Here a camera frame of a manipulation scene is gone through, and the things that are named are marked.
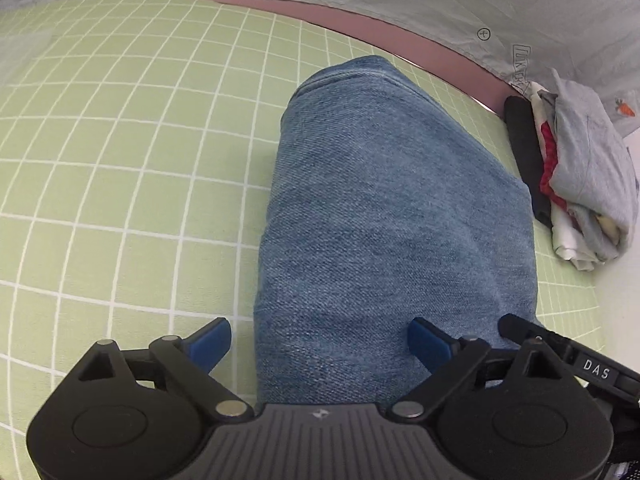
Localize blue denim jeans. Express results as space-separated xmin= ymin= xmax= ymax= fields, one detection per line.
xmin=252 ymin=55 xmax=543 ymax=406

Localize grey carrot print garment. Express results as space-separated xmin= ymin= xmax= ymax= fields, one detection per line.
xmin=546 ymin=66 xmax=640 ymax=262

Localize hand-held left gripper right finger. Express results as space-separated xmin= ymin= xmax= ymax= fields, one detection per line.
xmin=387 ymin=316 xmax=568 ymax=422

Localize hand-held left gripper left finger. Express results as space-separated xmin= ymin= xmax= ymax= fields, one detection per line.
xmin=75 ymin=316 xmax=256 ymax=423

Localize black folded garment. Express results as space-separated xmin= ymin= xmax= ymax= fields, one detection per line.
xmin=503 ymin=94 xmax=555 ymax=226

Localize green grid mat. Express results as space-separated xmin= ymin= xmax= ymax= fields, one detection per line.
xmin=0 ymin=0 xmax=606 ymax=441

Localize white folded garment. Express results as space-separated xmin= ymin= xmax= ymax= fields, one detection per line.
xmin=522 ymin=80 xmax=608 ymax=273

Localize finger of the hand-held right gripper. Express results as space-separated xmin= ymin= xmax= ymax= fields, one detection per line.
xmin=498 ymin=313 xmax=576 ymax=361

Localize red folded garment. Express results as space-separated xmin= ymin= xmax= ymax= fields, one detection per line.
xmin=539 ymin=122 xmax=570 ymax=209

